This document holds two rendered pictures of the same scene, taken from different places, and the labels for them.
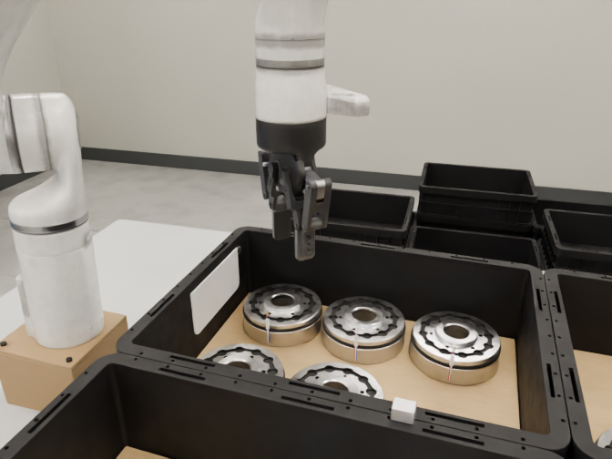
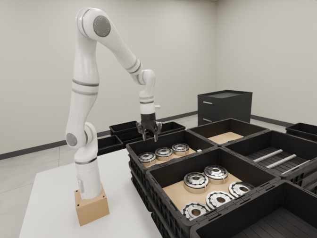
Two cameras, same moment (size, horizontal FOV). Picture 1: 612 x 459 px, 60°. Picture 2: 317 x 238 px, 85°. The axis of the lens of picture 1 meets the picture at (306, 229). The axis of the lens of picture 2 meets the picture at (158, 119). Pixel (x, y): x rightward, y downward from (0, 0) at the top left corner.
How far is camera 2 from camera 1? 0.56 m
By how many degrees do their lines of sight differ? 40
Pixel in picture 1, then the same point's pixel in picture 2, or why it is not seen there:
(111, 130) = not seen: outside the picture
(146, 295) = not seen: hidden behind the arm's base
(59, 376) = (102, 202)
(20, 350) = (86, 203)
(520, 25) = (111, 85)
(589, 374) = not seen: hidden behind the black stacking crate
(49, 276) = (94, 174)
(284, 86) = (151, 106)
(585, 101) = (132, 101)
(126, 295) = (75, 187)
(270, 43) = (147, 98)
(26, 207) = (86, 155)
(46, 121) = (91, 129)
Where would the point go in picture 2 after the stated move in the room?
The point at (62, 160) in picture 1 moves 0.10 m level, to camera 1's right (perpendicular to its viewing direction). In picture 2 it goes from (94, 139) to (115, 131)
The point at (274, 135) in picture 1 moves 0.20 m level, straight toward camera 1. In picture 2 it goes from (149, 116) to (184, 123)
